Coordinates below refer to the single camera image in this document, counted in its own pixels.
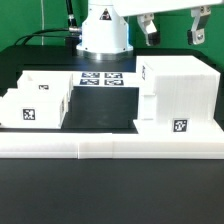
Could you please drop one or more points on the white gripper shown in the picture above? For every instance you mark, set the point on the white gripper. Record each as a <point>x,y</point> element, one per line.
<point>200,14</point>

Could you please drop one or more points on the white drawer cabinet frame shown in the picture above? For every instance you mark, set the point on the white drawer cabinet frame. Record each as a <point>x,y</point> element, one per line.
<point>177,94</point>

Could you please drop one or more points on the white drawer box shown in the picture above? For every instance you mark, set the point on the white drawer box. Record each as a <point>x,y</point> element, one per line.
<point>33,110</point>
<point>53,81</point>

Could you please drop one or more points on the white front drawer box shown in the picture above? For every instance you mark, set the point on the white front drawer box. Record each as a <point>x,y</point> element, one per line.
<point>33,110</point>

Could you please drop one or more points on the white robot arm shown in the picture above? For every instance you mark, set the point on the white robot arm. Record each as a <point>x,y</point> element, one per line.
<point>105,33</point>

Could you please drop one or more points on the white base tag plate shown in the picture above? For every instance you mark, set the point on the white base tag plate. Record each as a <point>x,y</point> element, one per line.
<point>105,79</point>

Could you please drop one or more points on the white L-shaped guide rail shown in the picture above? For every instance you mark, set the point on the white L-shaped guide rail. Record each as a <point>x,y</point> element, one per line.
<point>112,146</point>

